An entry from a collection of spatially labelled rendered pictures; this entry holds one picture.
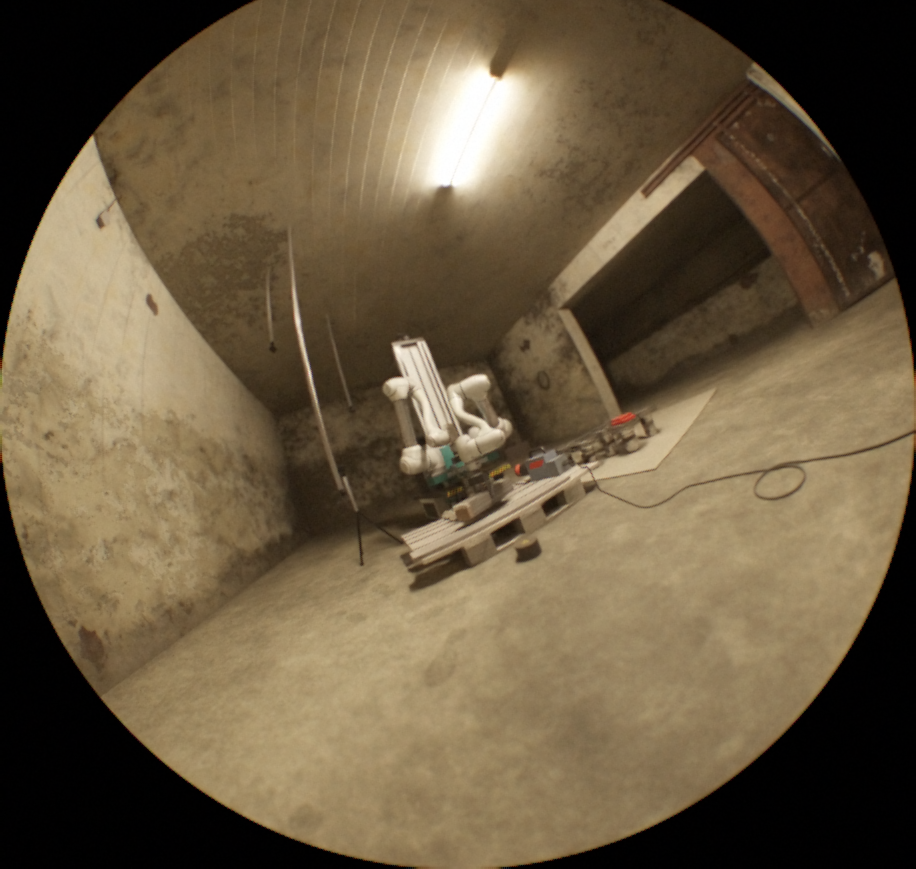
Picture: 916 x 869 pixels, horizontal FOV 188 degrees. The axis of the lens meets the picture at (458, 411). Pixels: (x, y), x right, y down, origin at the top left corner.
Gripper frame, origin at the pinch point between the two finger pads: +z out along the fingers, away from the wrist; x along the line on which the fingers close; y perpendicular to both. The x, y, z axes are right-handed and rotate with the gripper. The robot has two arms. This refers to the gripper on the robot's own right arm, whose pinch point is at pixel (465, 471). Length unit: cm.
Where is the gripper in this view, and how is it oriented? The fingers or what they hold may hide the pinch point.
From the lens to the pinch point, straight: 209.7
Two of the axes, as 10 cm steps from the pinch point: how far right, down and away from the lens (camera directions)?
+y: -3.9, 3.2, 8.7
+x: -8.4, 2.6, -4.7
